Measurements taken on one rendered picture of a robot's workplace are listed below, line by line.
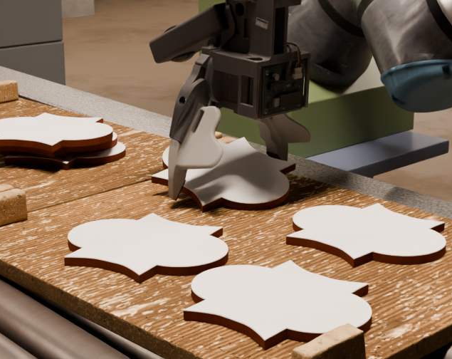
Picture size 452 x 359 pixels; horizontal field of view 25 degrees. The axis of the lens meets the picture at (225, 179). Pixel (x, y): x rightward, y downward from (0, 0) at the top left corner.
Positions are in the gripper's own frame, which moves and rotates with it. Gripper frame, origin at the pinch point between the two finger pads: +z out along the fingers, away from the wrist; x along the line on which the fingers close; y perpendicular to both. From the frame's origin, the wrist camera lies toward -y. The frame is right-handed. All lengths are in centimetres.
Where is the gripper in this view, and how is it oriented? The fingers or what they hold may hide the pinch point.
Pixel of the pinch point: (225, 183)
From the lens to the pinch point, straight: 101.9
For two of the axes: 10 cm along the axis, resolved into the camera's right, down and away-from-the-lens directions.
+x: 7.2, -2.0, 6.6
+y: 6.9, 2.5, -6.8
